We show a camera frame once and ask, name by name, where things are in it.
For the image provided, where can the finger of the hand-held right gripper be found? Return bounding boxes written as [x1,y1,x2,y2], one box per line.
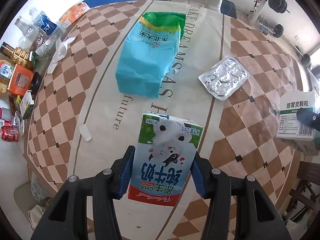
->
[296,107,320,132]

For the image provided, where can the small white paper scrap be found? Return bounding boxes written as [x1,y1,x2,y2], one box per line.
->
[79,124,92,142]

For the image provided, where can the orange box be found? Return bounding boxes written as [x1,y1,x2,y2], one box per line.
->
[7,64,34,94]

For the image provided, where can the green and white medicine box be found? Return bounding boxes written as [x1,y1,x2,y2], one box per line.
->
[276,90,320,155]

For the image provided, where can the silver blister pack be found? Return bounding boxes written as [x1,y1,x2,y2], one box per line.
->
[198,55,251,101]

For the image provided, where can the dark wooden chair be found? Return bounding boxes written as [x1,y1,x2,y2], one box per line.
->
[287,160,320,223]

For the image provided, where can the floor barbell with black plates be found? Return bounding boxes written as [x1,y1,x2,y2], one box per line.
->
[272,23,312,67]

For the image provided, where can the teal rice bag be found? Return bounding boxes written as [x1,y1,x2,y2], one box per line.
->
[115,12,187,99]

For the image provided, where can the gold patterned bottle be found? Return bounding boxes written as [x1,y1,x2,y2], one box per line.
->
[0,42,34,68]

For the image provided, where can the white barbell rack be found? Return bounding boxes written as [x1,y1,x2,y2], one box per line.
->
[249,0,275,28]

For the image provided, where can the blue label water bottle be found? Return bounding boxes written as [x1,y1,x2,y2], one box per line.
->
[32,11,66,41]

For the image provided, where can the crushed clear plastic bottle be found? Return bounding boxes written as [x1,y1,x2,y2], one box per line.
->
[34,34,61,61]

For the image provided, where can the clear glass bottle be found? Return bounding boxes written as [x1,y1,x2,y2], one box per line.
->
[14,7,38,44]

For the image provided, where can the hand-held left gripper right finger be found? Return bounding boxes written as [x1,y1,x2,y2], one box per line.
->
[190,152,293,240]

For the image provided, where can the clear plastic wrapper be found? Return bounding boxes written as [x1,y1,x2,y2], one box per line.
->
[11,110,25,137]

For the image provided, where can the orange and white packet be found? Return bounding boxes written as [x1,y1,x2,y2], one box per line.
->
[58,2,90,27]

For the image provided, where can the red drink can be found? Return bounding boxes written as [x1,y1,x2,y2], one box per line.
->
[1,126,21,142]

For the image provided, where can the black round cap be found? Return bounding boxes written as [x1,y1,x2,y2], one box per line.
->
[31,71,43,97]

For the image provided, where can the crumpled white tissue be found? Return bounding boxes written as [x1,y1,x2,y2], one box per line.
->
[46,36,77,74]

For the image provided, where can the small green and white box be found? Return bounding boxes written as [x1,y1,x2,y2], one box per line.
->
[15,90,34,120]

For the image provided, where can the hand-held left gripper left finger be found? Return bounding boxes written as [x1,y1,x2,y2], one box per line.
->
[30,145,137,240]

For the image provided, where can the small milk carton with panda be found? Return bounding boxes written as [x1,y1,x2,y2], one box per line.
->
[128,112,204,207]

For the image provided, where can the yellow snack bag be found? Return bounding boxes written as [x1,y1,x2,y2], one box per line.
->
[0,77,11,95]

